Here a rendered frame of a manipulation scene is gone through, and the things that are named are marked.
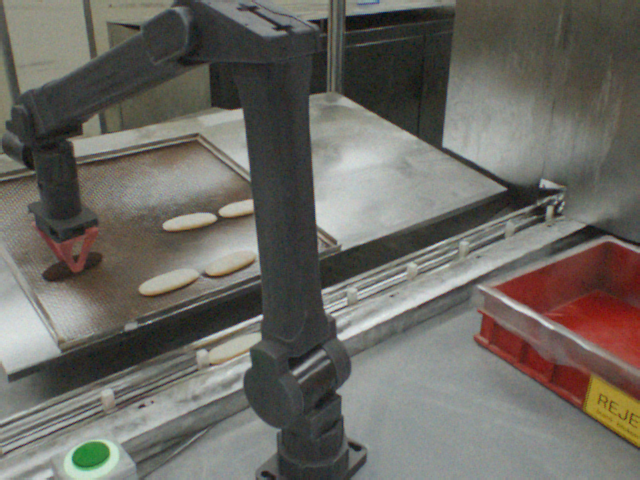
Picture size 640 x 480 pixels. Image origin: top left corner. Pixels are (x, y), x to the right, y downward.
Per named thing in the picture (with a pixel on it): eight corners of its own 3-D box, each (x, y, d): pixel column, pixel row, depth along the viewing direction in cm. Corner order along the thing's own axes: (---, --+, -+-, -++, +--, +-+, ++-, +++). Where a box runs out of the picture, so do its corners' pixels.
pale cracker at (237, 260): (214, 280, 105) (214, 275, 105) (200, 269, 108) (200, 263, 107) (261, 259, 112) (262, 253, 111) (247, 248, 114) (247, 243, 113)
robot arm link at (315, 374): (311, 453, 72) (341, 427, 76) (311, 379, 68) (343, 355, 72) (251, 416, 78) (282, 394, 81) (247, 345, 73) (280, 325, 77)
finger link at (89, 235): (81, 251, 108) (74, 200, 103) (105, 269, 104) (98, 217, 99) (42, 265, 104) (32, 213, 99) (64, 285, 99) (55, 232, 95)
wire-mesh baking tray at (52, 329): (61, 353, 89) (60, 345, 88) (-42, 188, 120) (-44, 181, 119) (341, 250, 117) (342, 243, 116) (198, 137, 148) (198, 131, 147)
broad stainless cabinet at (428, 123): (221, 265, 299) (205, 31, 254) (124, 196, 373) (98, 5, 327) (490, 173, 406) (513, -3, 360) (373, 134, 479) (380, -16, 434)
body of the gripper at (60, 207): (67, 202, 105) (61, 159, 101) (101, 227, 99) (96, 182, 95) (28, 215, 101) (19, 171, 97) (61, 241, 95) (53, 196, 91)
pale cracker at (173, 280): (146, 300, 100) (145, 294, 99) (134, 286, 102) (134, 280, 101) (203, 279, 105) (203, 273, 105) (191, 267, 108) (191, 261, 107)
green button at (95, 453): (81, 484, 68) (79, 472, 67) (67, 461, 71) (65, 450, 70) (118, 466, 70) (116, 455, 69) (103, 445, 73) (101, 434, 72)
